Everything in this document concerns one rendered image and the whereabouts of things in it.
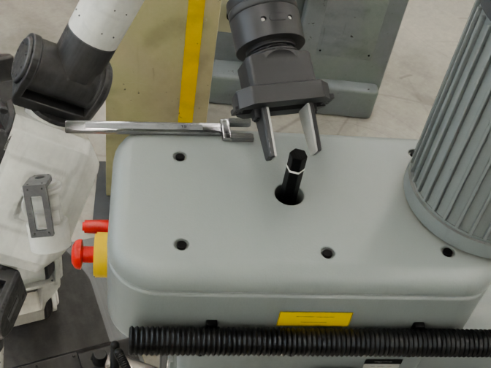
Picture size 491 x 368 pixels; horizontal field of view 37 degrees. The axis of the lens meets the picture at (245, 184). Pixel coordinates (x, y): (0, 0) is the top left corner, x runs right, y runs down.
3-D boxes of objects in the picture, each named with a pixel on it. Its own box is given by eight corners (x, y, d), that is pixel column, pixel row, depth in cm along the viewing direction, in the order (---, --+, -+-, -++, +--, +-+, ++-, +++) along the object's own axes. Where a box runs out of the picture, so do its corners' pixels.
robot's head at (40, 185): (33, 223, 123) (22, 239, 115) (24, 174, 120) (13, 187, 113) (70, 219, 123) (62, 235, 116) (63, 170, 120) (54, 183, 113)
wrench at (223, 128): (64, 139, 93) (64, 133, 92) (66, 118, 95) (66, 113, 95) (253, 142, 97) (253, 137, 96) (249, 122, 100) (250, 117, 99)
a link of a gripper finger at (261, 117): (270, 162, 89) (260, 114, 90) (278, 154, 86) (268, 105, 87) (258, 163, 88) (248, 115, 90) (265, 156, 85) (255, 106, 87)
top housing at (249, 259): (104, 353, 90) (103, 274, 79) (115, 198, 108) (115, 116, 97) (464, 355, 97) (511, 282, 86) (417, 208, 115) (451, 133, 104)
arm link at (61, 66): (50, 4, 122) (18, 68, 128) (55, 32, 116) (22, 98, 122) (113, 30, 129) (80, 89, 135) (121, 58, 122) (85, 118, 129)
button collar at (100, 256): (93, 286, 97) (92, 258, 93) (96, 250, 101) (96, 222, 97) (108, 286, 97) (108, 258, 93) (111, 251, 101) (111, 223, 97)
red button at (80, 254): (70, 275, 96) (69, 256, 94) (73, 251, 99) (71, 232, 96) (96, 275, 97) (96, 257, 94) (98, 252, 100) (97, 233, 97)
